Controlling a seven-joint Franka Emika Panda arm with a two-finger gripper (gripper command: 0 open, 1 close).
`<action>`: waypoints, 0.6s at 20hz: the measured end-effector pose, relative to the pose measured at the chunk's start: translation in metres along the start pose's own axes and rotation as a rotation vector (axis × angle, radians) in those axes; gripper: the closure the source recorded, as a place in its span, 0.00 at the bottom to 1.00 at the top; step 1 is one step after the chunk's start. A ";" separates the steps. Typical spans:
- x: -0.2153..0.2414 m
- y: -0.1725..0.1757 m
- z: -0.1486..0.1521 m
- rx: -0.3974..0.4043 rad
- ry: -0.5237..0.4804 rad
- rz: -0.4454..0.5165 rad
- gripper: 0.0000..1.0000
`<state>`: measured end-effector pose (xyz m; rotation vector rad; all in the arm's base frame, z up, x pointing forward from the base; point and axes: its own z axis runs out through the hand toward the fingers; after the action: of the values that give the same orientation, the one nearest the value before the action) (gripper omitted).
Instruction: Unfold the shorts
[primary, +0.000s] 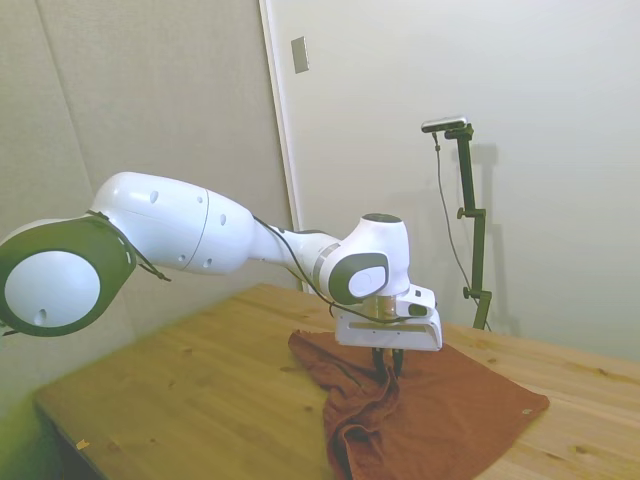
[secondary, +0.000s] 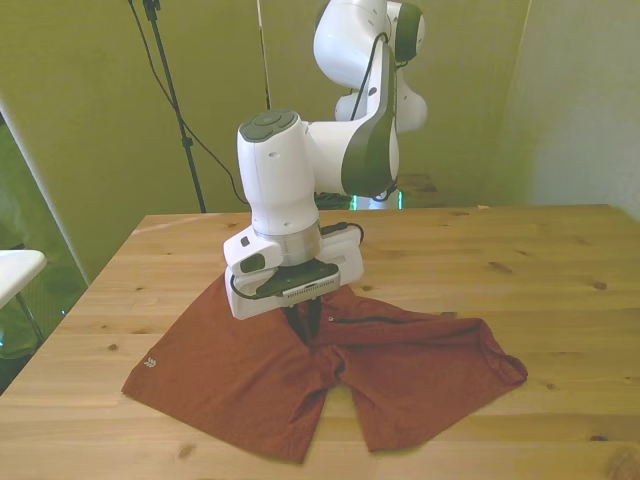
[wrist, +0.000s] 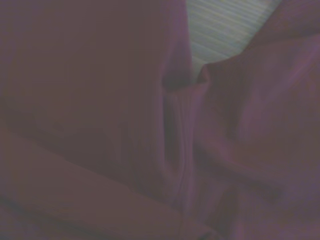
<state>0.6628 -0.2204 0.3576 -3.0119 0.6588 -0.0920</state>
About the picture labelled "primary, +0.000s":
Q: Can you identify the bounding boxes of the rust orange shorts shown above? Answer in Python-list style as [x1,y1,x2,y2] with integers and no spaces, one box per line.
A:
[288,328,552,480]

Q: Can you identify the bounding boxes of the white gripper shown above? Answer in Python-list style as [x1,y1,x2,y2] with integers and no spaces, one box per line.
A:
[333,294,445,382]

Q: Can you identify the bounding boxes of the dark jointed camera stand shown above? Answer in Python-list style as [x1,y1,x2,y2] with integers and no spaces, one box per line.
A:
[443,124,494,332]

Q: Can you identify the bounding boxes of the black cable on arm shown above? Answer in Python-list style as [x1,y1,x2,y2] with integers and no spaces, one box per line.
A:
[83,208,352,320]

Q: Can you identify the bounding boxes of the grey stereo camera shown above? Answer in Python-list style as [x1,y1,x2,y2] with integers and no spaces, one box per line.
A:
[420,115,472,135]

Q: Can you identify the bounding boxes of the grey wall switch plate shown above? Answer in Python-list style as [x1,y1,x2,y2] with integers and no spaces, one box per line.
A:
[290,35,311,76]

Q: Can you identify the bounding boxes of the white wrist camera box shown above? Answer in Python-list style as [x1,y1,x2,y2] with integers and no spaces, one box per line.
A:
[396,283,438,320]

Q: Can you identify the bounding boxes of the thin grey camera cable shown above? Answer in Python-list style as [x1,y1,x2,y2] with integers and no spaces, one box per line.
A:
[431,130,477,302]

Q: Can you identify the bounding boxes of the white door frame trim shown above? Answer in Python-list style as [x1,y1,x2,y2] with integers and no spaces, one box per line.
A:
[257,0,308,294]

